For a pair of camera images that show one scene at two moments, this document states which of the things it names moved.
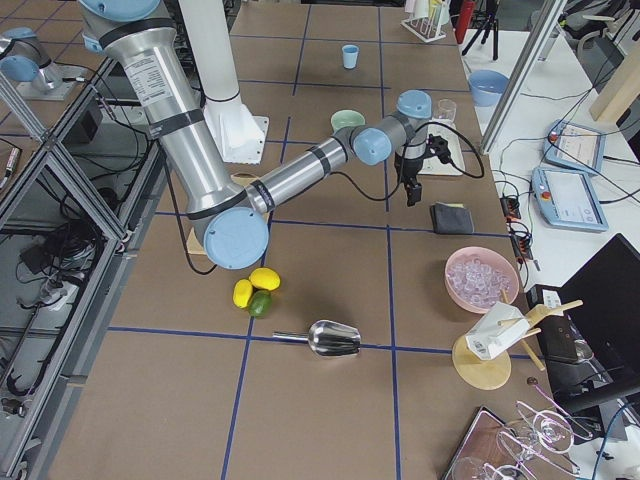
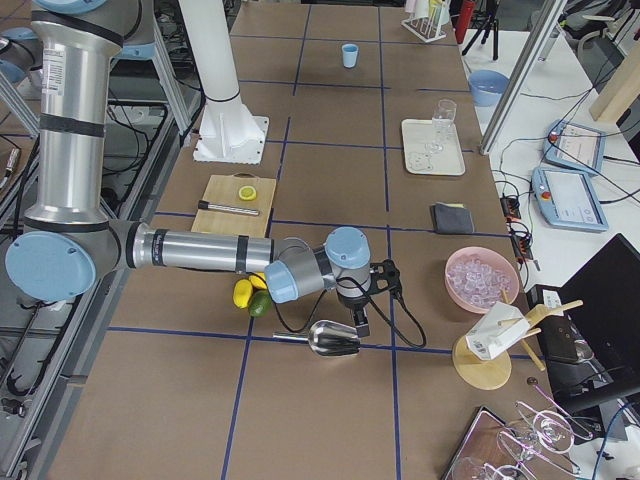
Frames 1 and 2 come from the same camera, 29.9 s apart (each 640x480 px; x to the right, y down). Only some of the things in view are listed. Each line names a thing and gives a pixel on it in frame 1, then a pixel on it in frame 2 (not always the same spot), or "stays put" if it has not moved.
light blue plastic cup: x=350 y=55 stays put
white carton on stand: x=501 y=326 stays put
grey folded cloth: x=448 y=219 stays put
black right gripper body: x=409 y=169 → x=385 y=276
